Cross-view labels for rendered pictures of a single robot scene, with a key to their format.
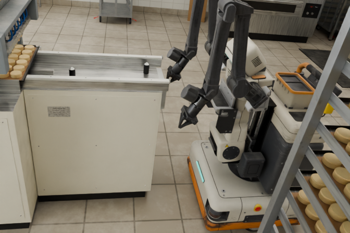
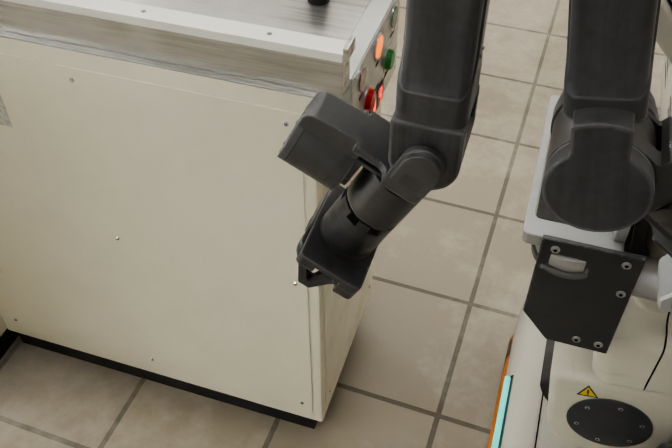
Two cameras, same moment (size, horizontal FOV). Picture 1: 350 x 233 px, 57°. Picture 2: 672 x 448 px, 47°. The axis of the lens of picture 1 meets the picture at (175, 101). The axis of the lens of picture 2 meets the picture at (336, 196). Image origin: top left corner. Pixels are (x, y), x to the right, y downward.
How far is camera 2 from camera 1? 0.98 m
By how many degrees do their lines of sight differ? 28
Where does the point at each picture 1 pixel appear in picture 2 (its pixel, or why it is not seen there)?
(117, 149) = (188, 267)
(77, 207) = (106, 394)
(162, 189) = (385, 421)
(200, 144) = not seen: hidden behind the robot
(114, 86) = (128, 41)
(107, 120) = (130, 164)
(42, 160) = not seen: outside the picture
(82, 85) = (16, 17)
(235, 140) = (633, 384)
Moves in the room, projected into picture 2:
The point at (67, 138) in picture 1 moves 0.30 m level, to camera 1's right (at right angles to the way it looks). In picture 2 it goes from (26, 193) to (169, 269)
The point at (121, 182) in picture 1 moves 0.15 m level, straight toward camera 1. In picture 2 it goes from (223, 368) to (182, 438)
